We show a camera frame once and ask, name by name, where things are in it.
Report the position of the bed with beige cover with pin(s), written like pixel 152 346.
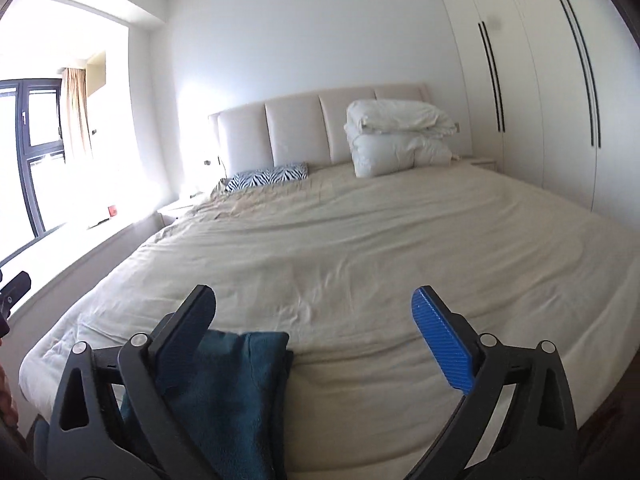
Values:
pixel 350 240

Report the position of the zebra print pillow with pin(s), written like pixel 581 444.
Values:
pixel 265 176

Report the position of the white wardrobe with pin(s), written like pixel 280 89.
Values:
pixel 540 75

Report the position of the beige curtain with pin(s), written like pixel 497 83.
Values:
pixel 77 115

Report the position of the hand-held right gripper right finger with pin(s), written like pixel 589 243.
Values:
pixel 440 340

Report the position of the white windowsill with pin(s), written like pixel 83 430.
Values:
pixel 75 250

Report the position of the dark teal sweater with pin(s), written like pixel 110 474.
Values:
pixel 235 400

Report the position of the folded white duvet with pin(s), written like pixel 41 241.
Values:
pixel 395 140

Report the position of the cream padded headboard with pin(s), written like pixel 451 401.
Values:
pixel 295 130

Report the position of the person's left forearm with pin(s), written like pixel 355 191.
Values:
pixel 6 392

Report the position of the white nightstand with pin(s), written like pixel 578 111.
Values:
pixel 175 210
pixel 484 162

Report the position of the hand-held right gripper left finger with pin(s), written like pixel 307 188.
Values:
pixel 185 330

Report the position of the black framed window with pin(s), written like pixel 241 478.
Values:
pixel 35 160

